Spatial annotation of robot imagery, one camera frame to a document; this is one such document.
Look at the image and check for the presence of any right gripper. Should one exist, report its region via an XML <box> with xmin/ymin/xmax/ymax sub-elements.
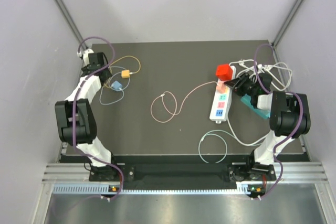
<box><xmin>225</xmin><ymin>72</ymin><xmax>258</xmax><ymax>97</ymax></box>

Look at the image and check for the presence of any light blue charging cable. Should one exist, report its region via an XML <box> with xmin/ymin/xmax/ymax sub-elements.
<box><xmin>99</xmin><ymin>66</ymin><xmax>130</xmax><ymax>105</ymax></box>

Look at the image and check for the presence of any light blue usb charger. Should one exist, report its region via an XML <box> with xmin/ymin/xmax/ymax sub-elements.
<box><xmin>110</xmin><ymin>81</ymin><xmax>123</xmax><ymax>91</ymax></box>

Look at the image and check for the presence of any yellow usb charger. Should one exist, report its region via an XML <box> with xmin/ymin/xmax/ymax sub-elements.
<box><xmin>121</xmin><ymin>69</ymin><xmax>131</xmax><ymax>79</ymax></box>

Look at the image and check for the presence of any yellow charging cable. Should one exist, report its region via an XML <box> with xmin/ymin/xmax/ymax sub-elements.
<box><xmin>104</xmin><ymin>55</ymin><xmax>142</xmax><ymax>88</ymax></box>

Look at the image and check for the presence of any white power strip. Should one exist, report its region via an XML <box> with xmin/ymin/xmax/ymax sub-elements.
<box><xmin>209</xmin><ymin>66</ymin><xmax>236</xmax><ymax>124</ymax></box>

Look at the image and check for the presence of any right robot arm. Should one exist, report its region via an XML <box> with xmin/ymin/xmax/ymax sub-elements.
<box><xmin>225</xmin><ymin>73</ymin><xmax>311</xmax><ymax>180</ymax></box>

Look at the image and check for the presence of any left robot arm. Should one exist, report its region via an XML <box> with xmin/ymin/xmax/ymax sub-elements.
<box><xmin>55</xmin><ymin>49</ymin><xmax>119</xmax><ymax>180</ymax></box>

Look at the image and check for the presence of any red cube socket adapter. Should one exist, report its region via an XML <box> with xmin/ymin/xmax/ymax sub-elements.
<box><xmin>215</xmin><ymin>64</ymin><xmax>233</xmax><ymax>81</ymax></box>

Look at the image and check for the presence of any pink usb charger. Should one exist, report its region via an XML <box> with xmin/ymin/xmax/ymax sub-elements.
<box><xmin>216</xmin><ymin>82</ymin><xmax>228</xmax><ymax>93</ymax></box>

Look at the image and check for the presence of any teal power strip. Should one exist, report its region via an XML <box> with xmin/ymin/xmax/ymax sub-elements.
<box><xmin>240</xmin><ymin>94</ymin><xmax>270</xmax><ymax>119</ymax></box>

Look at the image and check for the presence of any pink charging cable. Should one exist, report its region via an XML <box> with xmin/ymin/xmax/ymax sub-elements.
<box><xmin>150</xmin><ymin>81</ymin><xmax>220</xmax><ymax>123</ymax></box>

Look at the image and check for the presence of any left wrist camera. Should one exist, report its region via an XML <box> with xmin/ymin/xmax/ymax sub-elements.
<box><xmin>77</xmin><ymin>48</ymin><xmax>94</xmax><ymax>60</ymax></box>

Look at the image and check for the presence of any white power strip cord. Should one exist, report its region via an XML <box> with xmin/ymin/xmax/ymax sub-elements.
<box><xmin>229</xmin><ymin>59</ymin><xmax>293</xmax><ymax>91</ymax></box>

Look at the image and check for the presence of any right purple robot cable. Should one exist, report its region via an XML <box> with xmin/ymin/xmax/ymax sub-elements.
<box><xmin>254</xmin><ymin>43</ymin><xmax>305</xmax><ymax>200</ymax></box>

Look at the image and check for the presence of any white teal strip cord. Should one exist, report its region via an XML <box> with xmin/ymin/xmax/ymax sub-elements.
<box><xmin>226</xmin><ymin>115</ymin><xmax>268</xmax><ymax>147</ymax></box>

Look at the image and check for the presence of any right aluminium frame post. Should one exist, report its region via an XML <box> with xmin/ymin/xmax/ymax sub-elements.
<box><xmin>271</xmin><ymin>0</ymin><xmax>305</xmax><ymax>50</ymax></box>

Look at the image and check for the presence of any aluminium frame post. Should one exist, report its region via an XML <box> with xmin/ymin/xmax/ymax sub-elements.
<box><xmin>271</xmin><ymin>0</ymin><xmax>305</xmax><ymax>50</ymax></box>
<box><xmin>54</xmin><ymin>0</ymin><xmax>84</xmax><ymax>43</ymax></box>

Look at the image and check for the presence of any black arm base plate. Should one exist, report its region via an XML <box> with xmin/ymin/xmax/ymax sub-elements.
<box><xmin>88</xmin><ymin>162</ymin><xmax>276</xmax><ymax>183</ymax></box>

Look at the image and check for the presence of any left aluminium frame post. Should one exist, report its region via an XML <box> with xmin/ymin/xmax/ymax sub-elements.
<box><xmin>54</xmin><ymin>0</ymin><xmax>84</xmax><ymax>43</ymax></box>

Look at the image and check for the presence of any grey slotted cable duct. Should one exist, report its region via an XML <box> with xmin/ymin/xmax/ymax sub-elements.
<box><xmin>52</xmin><ymin>181</ymin><xmax>254</xmax><ymax>195</ymax></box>

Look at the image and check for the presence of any aluminium front rail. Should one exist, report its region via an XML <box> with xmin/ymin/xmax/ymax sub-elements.
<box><xmin>43</xmin><ymin>162</ymin><xmax>328</xmax><ymax>184</ymax></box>

